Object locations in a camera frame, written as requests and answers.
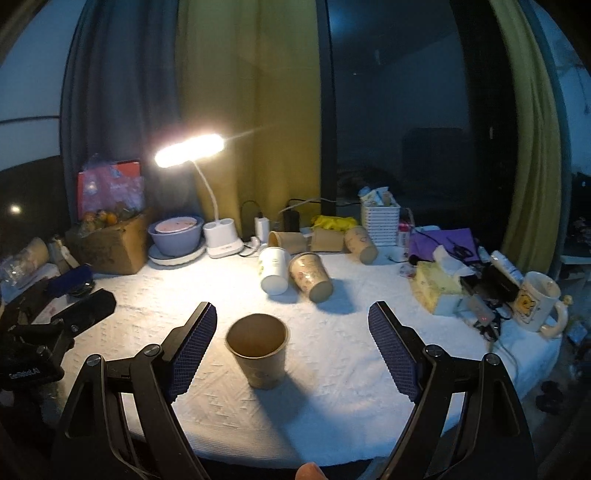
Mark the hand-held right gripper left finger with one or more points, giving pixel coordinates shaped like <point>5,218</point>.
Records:
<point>194,355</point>

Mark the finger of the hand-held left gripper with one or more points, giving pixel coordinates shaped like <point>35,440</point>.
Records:
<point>87,307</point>

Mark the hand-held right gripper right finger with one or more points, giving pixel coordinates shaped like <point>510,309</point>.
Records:
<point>392,355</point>

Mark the plain brown paper cup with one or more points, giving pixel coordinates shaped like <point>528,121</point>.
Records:
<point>256,350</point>

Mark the brown printed paper cup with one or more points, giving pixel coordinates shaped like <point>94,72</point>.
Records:
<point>311,277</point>

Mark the white paper cup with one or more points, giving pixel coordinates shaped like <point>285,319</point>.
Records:
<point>273,274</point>

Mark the brown paper cup face print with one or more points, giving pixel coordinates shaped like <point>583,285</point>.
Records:
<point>361,244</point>

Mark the person's right hand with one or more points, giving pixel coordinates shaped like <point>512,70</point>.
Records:
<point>308,471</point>

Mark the dark blue cloth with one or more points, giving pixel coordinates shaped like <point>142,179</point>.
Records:
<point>71,279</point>

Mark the white tablecloth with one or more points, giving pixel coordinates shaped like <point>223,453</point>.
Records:
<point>332,369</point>

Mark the cardboard box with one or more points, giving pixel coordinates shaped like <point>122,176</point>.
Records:
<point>115,247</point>

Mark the clear plastic bag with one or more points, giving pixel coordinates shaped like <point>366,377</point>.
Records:
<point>25,258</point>

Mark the yellow tissue box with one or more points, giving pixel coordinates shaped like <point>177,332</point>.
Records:
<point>434,286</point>

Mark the white plate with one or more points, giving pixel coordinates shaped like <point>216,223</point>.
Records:
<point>159,259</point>

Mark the oranges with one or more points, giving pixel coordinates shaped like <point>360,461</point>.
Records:
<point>104,218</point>

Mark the black device red light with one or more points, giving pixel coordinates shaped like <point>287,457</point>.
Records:
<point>482,316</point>

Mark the purple bowl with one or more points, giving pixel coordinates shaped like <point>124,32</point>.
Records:
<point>175,242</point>

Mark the white desk lamp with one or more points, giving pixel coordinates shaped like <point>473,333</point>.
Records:
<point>221,242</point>

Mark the pink plate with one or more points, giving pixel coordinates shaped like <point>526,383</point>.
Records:
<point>174,225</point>

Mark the red gift box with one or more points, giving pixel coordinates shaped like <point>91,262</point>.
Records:
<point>108,184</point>

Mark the black pouch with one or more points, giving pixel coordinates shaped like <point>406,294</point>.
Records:
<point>501,284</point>

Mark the white slatted basket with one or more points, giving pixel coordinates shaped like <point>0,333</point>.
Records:
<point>379,225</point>

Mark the white charger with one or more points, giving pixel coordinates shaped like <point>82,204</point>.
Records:
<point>262,228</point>

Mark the yellow cloth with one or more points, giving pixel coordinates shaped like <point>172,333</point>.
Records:
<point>334,223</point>

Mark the white plastic packet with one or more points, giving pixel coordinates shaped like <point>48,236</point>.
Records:
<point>505,263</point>

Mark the white mug yellow print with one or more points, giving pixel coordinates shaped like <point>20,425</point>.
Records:
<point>531,304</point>

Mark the snack packets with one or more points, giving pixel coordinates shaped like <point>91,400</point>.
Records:
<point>376,196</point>

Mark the black power adapter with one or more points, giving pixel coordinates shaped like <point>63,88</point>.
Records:
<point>291,220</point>

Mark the dark blue curtain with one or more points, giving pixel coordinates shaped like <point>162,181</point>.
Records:
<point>120,92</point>

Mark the yellow curtain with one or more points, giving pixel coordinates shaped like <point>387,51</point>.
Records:
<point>526,138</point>
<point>249,83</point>

